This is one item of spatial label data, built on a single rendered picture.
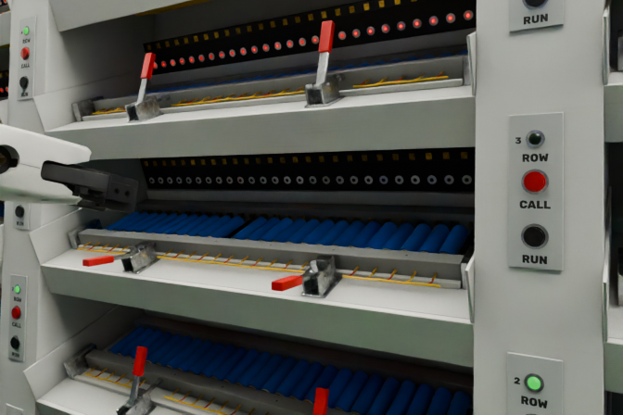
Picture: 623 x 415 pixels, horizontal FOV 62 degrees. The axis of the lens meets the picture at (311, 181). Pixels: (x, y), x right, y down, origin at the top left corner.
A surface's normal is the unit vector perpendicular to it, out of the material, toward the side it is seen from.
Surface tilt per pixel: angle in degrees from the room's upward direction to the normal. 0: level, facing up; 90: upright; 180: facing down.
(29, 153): 91
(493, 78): 90
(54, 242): 90
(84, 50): 90
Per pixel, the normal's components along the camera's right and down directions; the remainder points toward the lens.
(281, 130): -0.48, 0.35
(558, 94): -0.51, -0.04
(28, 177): 0.80, 0.15
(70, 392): -0.18, -0.94
